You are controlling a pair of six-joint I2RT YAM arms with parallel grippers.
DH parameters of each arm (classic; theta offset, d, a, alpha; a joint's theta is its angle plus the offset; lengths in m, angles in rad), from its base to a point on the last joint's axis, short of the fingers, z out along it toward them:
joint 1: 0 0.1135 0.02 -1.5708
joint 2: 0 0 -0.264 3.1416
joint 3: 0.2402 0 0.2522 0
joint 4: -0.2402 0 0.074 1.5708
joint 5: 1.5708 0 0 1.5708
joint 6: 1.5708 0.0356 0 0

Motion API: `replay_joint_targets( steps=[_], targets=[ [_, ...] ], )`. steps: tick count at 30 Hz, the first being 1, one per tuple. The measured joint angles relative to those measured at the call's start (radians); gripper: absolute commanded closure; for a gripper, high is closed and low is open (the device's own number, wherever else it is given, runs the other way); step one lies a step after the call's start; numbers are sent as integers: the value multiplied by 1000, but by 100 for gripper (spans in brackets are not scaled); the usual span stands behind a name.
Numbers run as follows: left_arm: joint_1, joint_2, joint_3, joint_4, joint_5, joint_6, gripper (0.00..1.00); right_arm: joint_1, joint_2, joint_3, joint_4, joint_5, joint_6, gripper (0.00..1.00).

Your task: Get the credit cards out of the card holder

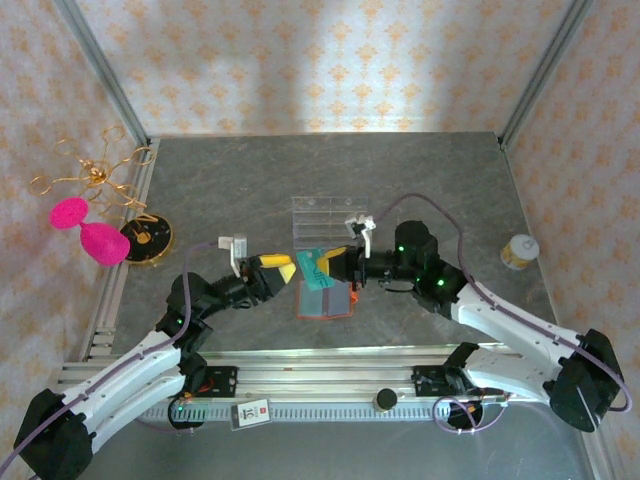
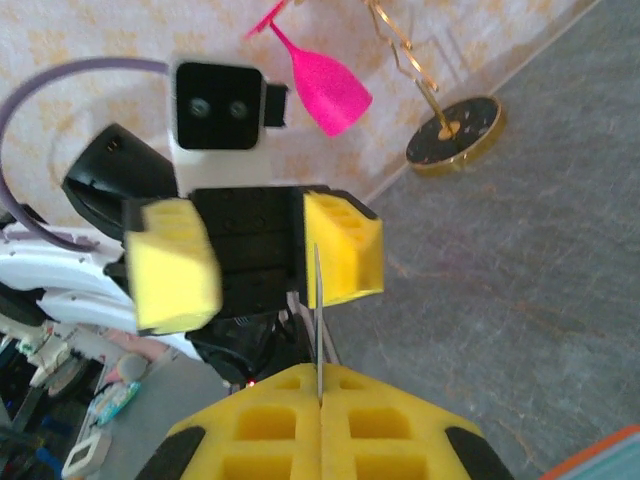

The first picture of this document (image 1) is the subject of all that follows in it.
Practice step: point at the clear acrylic card stand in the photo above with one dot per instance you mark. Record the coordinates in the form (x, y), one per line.
(320, 220)

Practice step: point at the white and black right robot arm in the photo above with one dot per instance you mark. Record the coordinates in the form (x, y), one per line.
(510, 325)

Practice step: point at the white label card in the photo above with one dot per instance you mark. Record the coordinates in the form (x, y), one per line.
(250, 414)

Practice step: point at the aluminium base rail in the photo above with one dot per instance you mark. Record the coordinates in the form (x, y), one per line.
(325, 370)

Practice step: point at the aluminium side frame rail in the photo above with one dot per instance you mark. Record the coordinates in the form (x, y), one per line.
(135, 210)
(525, 220)

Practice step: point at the black round knob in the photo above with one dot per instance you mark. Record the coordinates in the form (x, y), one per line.
(386, 398)

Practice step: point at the orange card holder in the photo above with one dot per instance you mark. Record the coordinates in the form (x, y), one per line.
(320, 302)

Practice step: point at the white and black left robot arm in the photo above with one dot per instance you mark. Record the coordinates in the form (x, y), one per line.
(125, 367)

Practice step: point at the pink hourglass-shaped ornament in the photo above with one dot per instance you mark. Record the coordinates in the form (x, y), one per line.
(102, 242)

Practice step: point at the teal credit card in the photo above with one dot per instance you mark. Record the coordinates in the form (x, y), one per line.
(310, 267)

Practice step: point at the black round gold-rimmed disc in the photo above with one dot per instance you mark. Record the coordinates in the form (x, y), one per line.
(155, 240)

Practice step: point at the aluminium corner post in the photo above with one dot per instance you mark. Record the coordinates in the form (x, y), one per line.
(545, 65)
(100, 65)

